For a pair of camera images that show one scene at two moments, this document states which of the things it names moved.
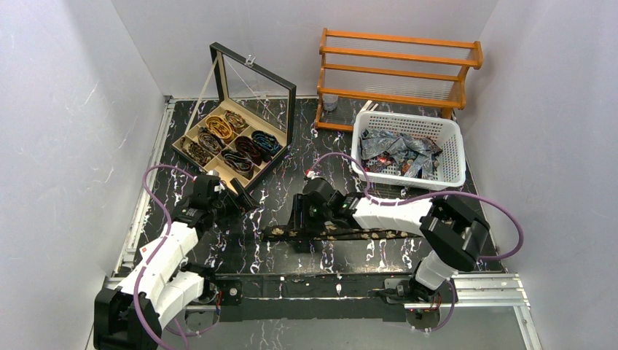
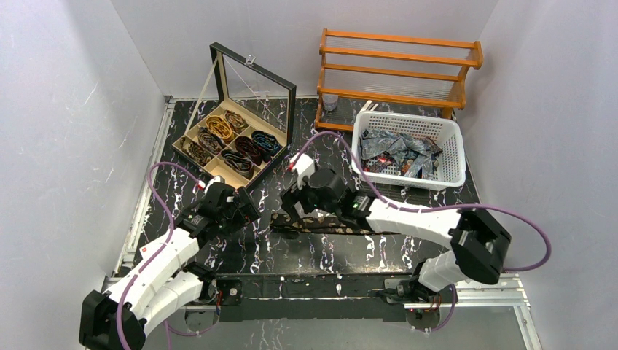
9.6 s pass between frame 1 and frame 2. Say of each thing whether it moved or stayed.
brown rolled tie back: stayed
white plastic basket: stayed
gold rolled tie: stayed
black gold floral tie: moved
